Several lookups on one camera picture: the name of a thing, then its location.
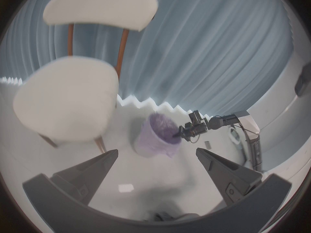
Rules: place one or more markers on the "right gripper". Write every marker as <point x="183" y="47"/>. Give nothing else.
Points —
<point x="196" y="130"/>

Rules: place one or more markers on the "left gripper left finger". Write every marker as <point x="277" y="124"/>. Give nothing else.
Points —
<point x="90" y="176"/>

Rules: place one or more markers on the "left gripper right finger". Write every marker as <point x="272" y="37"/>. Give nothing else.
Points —
<point x="226" y="178"/>

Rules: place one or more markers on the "purple plastic bag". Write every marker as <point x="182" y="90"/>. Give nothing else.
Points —
<point x="162" y="130"/>

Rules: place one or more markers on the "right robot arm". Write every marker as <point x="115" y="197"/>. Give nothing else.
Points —
<point x="216" y="122"/>

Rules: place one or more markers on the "white cushioned wooden chair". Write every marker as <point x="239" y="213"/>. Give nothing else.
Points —
<point x="65" y="98"/>

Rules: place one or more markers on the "pale blue curtain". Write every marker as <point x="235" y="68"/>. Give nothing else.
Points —
<point x="206" y="45"/>

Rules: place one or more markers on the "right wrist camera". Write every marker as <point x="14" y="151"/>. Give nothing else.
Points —
<point x="194" y="116"/>

